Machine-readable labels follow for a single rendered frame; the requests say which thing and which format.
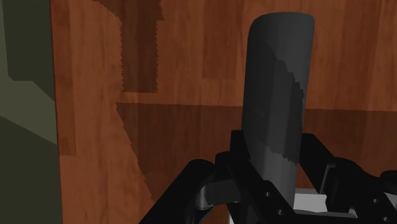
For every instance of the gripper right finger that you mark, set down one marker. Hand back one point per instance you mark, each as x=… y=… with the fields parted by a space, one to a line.
x=341 y=176

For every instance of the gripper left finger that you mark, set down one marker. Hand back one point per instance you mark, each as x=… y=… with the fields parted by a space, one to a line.
x=235 y=173

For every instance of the dark grey cylinder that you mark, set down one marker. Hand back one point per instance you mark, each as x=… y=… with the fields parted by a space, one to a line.
x=276 y=102

